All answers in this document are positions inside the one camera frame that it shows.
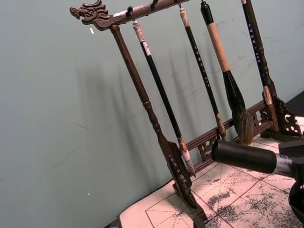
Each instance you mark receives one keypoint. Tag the small white paper tag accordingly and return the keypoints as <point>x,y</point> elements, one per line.
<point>91,30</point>

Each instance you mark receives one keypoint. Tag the slim black brush brown tip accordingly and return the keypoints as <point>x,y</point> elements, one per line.
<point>203,71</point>

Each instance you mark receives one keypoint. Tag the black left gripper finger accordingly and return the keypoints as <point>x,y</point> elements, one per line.
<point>292,148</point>

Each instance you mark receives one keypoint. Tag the black brush with white tip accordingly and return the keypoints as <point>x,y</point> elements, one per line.
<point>156,78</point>

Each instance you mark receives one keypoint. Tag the black round ink dish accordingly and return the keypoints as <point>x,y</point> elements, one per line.
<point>298,202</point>

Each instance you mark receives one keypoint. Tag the white grid calligraphy mat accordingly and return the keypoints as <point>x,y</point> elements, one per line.
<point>237,190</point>

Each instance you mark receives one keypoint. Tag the black brush with cream ferrule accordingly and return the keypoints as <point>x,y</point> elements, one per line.
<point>256,47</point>

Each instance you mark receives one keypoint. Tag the dark wooden dragon brush rack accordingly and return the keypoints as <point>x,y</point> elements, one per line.
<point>134,71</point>

